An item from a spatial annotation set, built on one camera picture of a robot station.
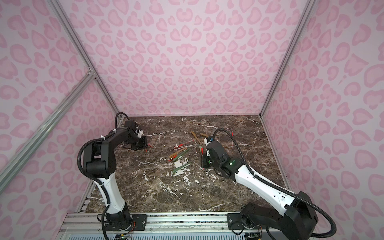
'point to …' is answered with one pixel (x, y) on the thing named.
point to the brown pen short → (204, 135)
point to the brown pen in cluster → (176, 152)
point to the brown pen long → (196, 137)
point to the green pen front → (175, 170)
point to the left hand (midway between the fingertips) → (147, 144)
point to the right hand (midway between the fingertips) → (200, 157)
